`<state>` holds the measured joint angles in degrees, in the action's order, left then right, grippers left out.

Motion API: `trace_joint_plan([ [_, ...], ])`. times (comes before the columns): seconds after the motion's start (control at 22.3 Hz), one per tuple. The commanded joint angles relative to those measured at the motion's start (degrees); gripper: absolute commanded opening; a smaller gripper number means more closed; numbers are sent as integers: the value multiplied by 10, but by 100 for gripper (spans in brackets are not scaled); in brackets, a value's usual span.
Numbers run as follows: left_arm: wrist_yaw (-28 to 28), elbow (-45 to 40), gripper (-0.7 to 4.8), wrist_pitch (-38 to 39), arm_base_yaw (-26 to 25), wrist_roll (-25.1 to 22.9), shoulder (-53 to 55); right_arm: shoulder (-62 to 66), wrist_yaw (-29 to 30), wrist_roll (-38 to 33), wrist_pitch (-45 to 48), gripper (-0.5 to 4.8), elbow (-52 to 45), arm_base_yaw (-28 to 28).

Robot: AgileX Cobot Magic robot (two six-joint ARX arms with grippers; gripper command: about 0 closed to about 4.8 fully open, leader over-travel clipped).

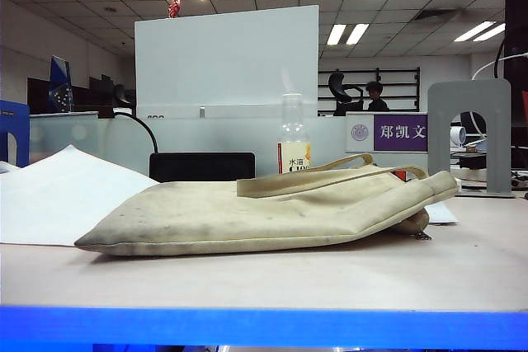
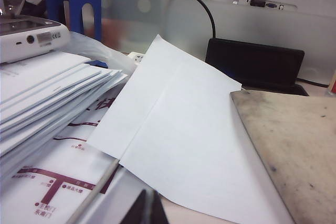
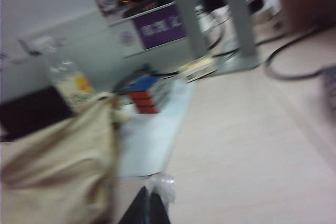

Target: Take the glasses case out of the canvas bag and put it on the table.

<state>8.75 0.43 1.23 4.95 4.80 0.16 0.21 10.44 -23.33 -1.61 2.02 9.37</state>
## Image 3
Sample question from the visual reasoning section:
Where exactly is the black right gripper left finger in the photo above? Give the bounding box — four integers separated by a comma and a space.
118, 186, 150, 224

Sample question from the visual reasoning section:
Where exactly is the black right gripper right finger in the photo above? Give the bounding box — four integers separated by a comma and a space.
149, 191, 173, 224

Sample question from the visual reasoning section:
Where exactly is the beige canvas tote bag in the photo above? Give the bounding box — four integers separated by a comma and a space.
0, 91, 124, 224

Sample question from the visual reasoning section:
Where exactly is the clear plastic wrap piece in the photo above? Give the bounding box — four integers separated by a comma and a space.
151, 173, 177, 204

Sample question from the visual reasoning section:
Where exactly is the white paper sheet under cube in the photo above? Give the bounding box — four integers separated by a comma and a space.
115, 79, 198, 180

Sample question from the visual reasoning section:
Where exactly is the rubik's cube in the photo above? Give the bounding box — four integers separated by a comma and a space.
125, 76, 171, 114

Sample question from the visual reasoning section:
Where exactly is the black rectangular box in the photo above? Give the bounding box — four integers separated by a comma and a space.
0, 86, 74, 142

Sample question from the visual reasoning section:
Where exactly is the clear plastic drink bottle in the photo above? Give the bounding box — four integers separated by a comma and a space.
49, 60, 95, 112

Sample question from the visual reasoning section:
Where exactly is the small cream white box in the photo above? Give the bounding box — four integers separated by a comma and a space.
178, 57, 219, 83

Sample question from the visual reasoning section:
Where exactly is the frosted glass desk partition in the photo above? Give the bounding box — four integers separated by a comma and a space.
0, 1, 239, 109

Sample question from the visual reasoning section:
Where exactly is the purple and white name plate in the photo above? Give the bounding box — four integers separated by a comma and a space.
119, 5, 187, 51

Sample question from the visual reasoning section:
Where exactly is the grey metal bookend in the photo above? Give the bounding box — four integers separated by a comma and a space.
167, 0, 260, 74

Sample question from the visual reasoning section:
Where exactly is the black desk cable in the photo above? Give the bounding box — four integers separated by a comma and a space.
264, 24, 331, 81

